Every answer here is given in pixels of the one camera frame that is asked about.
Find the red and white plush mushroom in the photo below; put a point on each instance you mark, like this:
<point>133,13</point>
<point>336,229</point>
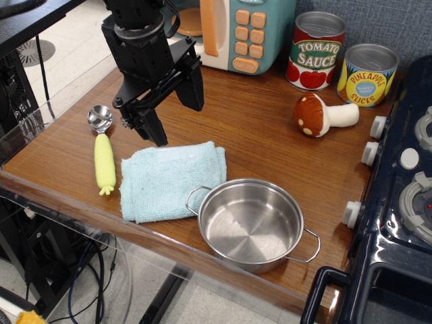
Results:
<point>314,118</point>

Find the yellow handled ice cream scoop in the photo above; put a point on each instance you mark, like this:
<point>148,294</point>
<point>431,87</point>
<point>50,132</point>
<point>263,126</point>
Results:
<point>100,119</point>

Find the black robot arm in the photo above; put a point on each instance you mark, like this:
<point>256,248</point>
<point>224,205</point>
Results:
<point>134,15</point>

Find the white stove knob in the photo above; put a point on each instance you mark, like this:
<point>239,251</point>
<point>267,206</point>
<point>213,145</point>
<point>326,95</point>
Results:
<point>377,127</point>
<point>369,153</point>
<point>351,213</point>

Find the teal toy microwave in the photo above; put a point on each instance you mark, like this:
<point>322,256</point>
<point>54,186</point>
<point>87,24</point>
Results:
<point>238,36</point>

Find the white stove knob middle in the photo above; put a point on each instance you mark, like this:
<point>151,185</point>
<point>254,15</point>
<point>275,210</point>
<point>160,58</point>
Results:
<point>369,153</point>

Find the tomato sauce can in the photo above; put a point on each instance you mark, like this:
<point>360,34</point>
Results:
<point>316,45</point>

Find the dark blue toy stove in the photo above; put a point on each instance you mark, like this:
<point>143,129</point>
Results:
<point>389,275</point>

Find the stainless steel pot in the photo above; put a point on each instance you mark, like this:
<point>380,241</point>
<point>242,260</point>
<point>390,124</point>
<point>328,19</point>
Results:
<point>250,224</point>

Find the pineapple slices can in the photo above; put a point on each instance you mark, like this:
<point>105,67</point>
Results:
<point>367,74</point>

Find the white stove knob top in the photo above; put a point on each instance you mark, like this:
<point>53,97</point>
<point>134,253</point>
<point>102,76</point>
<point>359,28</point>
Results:
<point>377,127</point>

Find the light blue folded towel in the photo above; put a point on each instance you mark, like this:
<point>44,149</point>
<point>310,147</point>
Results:
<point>156,181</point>

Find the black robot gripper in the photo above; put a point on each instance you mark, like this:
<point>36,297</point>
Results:
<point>150,64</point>

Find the black equipment rack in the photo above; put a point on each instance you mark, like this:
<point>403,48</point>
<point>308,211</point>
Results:
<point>47,255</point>

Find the white stove knob bottom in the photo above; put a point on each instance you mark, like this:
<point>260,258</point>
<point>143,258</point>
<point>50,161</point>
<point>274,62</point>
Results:
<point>351,213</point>

